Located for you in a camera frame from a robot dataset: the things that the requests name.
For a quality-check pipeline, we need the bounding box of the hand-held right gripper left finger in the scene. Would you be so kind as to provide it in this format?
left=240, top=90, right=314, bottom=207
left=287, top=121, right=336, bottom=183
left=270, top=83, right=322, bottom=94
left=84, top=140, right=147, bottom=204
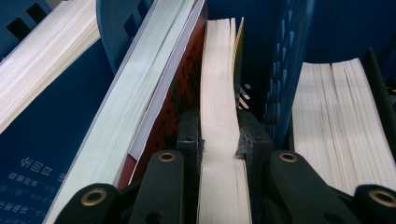
left=176, top=107, right=203, bottom=200

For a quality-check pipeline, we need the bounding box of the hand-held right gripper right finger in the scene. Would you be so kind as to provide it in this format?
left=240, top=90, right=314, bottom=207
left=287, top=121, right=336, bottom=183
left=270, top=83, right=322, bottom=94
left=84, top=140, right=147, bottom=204
left=236, top=109, right=275, bottom=197

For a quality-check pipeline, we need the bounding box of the yellow book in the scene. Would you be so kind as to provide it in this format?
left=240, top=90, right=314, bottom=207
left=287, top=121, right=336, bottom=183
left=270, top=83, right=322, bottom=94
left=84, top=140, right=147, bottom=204
left=197, top=17, right=253, bottom=224

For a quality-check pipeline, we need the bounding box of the teal illustrated book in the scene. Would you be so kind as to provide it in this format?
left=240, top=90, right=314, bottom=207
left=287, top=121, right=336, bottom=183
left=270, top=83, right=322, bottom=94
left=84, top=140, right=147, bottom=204
left=43, top=0, right=209, bottom=224

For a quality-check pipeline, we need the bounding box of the black book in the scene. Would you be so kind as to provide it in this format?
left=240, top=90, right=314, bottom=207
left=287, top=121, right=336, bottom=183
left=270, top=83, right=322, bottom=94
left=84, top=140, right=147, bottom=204
left=288, top=46, right=396, bottom=200

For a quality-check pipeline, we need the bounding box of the blue plastic file rack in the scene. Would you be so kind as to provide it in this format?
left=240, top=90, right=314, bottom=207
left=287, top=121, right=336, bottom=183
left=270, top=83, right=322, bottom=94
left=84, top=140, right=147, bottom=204
left=0, top=0, right=396, bottom=224

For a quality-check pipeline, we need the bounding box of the bright blue book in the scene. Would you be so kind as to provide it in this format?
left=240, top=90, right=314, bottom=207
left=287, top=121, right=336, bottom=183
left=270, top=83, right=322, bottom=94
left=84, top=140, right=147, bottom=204
left=0, top=0, right=117, bottom=224

